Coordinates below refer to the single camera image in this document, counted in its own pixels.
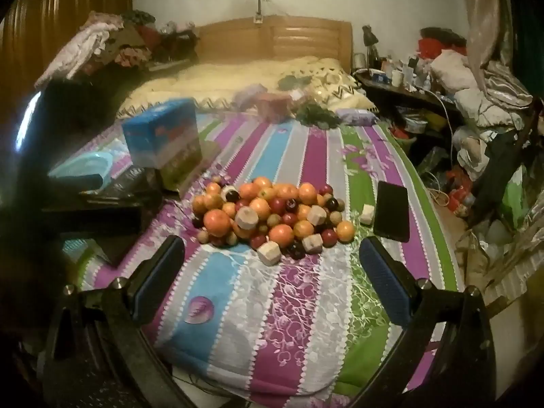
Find wooden headboard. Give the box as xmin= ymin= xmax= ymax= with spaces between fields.
xmin=193 ymin=16 xmax=354 ymax=73

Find purple packet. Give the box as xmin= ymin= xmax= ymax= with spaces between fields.
xmin=336 ymin=107 xmax=380 ymax=126

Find bright glass panel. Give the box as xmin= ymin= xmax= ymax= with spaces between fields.
xmin=13 ymin=89 xmax=43 ymax=154

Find black desk lamp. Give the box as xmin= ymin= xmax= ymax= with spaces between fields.
xmin=362 ymin=24 xmax=380 ymax=69

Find black smartphone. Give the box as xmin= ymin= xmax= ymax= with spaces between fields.
xmin=373 ymin=181 xmax=411 ymax=243

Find pile of mixed fruits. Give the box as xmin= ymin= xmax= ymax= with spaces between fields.
xmin=191 ymin=175 xmax=357 ymax=268

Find pink box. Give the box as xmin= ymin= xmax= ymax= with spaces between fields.
xmin=257 ymin=92 xmax=292 ymax=120

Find green leaves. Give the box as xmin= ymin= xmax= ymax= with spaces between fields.
xmin=295 ymin=102 xmax=343 ymax=130

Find light blue plastic basket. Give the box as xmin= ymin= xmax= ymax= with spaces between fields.
xmin=47 ymin=151 xmax=117 ymax=192

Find striped floral bedsheet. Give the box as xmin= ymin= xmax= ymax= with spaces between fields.
xmin=64 ymin=110 xmax=464 ymax=396

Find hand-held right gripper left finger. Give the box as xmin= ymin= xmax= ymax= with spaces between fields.
xmin=42 ymin=235 xmax=188 ymax=408

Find cream quilt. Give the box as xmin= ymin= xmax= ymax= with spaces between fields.
xmin=117 ymin=56 xmax=377 ymax=120

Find beige curtain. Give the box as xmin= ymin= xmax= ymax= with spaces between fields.
xmin=457 ymin=0 xmax=511 ymax=77

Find green plastic bag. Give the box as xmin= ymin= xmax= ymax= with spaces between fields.
xmin=501 ymin=166 xmax=530 ymax=226

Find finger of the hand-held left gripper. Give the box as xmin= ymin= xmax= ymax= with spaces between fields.
xmin=85 ymin=165 xmax=164 ymax=205
xmin=49 ymin=173 xmax=107 ymax=192

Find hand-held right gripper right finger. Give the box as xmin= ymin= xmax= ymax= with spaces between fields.
xmin=348 ymin=237 xmax=498 ymax=408

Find blue cardboard box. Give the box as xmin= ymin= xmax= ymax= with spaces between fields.
xmin=122 ymin=98 xmax=204 ymax=192

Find dark nightstand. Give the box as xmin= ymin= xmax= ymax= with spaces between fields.
xmin=355 ymin=70 xmax=464 ymax=115

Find pile of clothes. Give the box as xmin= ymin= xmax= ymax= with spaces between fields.
xmin=419 ymin=28 xmax=532 ymax=128
xmin=34 ymin=11 xmax=200 ymax=88

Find dark side cabinet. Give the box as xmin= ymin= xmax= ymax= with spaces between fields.
xmin=42 ymin=62 xmax=192 ymax=145

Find wooden wardrobe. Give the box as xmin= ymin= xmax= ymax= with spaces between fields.
xmin=0 ymin=0 xmax=134 ymax=94

